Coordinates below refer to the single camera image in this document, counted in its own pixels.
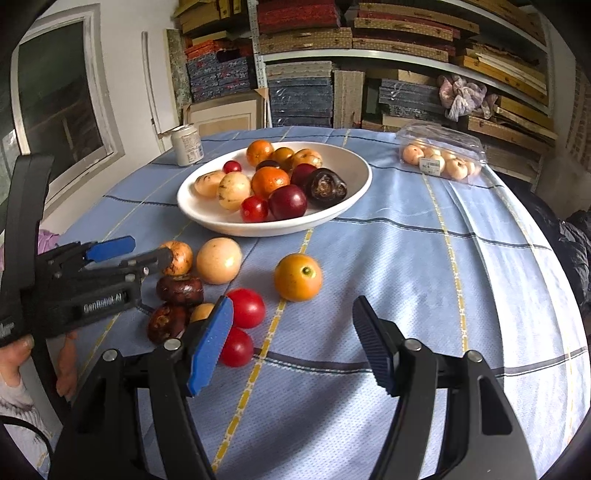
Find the small pale yellow fruit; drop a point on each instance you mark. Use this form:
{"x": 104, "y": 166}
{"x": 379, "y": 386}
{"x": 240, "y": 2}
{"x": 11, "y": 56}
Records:
{"x": 202, "y": 313}

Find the pink cloth bundle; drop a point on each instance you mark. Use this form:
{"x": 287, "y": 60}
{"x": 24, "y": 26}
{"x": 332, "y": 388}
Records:
{"x": 464, "y": 97}

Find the purple cloth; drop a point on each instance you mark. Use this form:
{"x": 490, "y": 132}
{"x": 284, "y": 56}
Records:
{"x": 48, "y": 241}

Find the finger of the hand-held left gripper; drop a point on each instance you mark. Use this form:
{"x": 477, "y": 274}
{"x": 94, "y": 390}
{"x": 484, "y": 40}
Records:
{"x": 147, "y": 261}
{"x": 113, "y": 247}

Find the yellow brown spotted fruit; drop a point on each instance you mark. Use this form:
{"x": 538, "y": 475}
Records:
{"x": 307, "y": 159}
{"x": 178, "y": 258}

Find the dark purple mangosteen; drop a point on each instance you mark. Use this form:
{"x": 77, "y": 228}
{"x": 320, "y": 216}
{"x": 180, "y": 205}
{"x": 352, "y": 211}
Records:
{"x": 179, "y": 290}
{"x": 164, "y": 323}

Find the white oval plate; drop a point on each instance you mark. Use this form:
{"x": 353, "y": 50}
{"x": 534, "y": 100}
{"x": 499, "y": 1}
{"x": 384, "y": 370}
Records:
{"x": 221, "y": 224}

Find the stack of patterned flat boxes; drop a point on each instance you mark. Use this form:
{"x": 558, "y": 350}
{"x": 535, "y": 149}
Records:
{"x": 217, "y": 69}

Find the dark red plum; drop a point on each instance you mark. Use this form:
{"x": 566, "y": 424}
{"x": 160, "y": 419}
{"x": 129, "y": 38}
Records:
{"x": 301, "y": 174}

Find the clear plastic clamshell box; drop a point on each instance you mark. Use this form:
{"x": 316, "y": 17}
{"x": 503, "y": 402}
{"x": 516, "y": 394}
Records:
{"x": 438, "y": 136}

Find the small red tomato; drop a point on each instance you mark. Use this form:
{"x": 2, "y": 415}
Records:
{"x": 232, "y": 167}

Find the small dark purple fruit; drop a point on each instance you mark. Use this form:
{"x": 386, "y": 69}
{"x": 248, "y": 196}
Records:
{"x": 268, "y": 164}

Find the group of pale apples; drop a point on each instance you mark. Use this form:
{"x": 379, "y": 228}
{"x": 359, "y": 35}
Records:
{"x": 455, "y": 167}

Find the silver drink can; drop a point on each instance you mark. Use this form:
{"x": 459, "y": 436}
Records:
{"x": 187, "y": 145}

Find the shelf of stacked boxes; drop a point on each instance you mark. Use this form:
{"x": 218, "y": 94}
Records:
{"x": 300, "y": 99}

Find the black jacket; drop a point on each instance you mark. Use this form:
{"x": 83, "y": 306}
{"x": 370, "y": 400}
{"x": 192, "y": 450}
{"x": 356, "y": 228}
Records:
{"x": 577, "y": 240}

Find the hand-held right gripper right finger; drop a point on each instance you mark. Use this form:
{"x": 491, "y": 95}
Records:
{"x": 376, "y": 350}

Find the white leaning strip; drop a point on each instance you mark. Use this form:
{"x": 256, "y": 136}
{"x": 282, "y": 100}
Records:
{"x": 148, "y": 83}

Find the yellow orange citrus fruit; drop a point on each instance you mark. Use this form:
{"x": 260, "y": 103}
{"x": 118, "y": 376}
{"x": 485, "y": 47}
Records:
{"x": 298, "y": 277}

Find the white framed window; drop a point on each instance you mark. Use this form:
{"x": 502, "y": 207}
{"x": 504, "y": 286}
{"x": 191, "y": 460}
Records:
{"x": 60, "y": 92}

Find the wooden picture frame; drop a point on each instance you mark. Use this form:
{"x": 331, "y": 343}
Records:
{"x": 221, "y": 115}

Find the person's left forearm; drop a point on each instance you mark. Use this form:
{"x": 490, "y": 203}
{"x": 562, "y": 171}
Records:
{"x": 18, "y": 420}

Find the pale spotted round fruit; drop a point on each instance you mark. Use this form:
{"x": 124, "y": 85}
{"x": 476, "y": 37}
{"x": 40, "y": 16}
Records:
{"x": 234, "y": 190}

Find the blue checked tablecloth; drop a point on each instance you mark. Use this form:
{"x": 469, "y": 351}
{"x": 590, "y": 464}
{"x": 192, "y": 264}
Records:
{"x": 392, "y": 277}

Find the person's left hand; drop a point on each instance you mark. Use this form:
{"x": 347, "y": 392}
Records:
{"x": 16, "y": 353}

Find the large red plum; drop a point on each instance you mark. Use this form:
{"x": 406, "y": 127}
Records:
{"x": 287, "y": 201}

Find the dark wrinkled passion fruit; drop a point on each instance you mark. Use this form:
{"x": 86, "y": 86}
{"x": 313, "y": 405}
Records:
{"x": 327, "y": 187}

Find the dark yellow round fruit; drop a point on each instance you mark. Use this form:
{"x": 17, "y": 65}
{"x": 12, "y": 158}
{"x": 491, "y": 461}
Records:
{"x": 282, "y": 157}

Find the pale oblong fruit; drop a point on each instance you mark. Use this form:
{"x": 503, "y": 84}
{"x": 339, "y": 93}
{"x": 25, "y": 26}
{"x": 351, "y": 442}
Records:
{"x": 207, "y": 183}

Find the green marbled panel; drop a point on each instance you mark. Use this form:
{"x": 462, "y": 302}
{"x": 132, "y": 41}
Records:
{"x": 178, "y": 69}

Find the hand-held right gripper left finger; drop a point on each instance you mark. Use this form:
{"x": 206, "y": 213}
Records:
{"x": 210, "y": 350}

